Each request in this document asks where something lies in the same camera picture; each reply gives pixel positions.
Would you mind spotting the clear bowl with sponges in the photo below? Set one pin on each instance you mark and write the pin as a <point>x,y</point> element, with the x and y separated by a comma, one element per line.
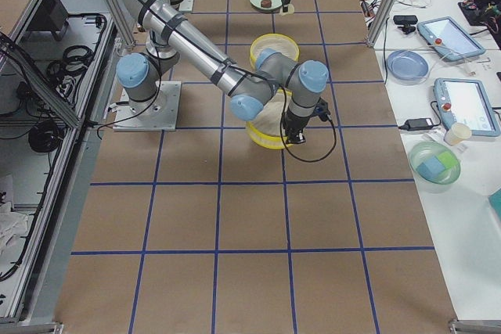
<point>435,163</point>

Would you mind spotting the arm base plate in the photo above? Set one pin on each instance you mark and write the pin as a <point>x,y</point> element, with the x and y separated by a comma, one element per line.
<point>160,114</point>

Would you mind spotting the dark red bun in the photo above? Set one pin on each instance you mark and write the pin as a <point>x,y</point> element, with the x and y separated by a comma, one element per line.
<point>266,4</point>

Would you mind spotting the black power adapter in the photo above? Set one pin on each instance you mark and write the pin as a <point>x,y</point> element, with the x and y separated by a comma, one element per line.
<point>419,124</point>

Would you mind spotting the near teach pendant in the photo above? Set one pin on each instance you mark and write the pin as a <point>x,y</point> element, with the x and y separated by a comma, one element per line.
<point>465,101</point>

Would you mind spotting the paper cup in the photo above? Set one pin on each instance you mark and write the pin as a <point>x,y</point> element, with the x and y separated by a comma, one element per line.
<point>457,133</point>

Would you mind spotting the yellow rimmed steamer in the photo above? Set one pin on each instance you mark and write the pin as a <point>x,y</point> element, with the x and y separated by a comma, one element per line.
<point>265,129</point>
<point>277,42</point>

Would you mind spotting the blue plate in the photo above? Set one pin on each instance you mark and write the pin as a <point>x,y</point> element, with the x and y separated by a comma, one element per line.
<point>407,66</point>

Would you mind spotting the far teach pendant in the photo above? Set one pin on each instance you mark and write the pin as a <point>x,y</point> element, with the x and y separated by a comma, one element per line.
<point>449,39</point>

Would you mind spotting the aluminium frame post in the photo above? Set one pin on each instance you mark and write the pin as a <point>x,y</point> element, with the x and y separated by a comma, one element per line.
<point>387,1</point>

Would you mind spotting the teach pendant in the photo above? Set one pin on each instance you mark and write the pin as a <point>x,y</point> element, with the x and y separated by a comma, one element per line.
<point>465,101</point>
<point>449,39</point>

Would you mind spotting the cream white bun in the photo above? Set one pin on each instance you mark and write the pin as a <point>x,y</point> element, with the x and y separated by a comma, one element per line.
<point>291,10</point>

